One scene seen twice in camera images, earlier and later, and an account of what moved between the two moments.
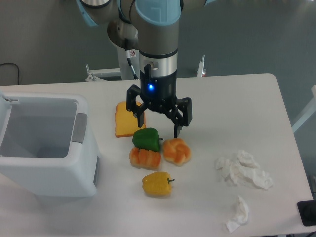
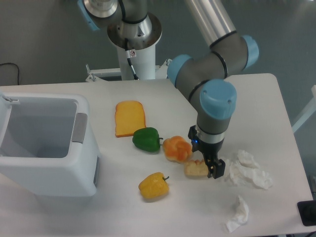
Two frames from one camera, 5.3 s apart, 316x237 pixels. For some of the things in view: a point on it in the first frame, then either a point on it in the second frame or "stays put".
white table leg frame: (310, 111) stays put
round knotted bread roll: (176, 151) stays put
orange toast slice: (126, 124) stays put
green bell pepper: (147, 138) stays put
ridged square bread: (144, 158) to (196, 169)
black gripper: (159, 93) to (216, 167)
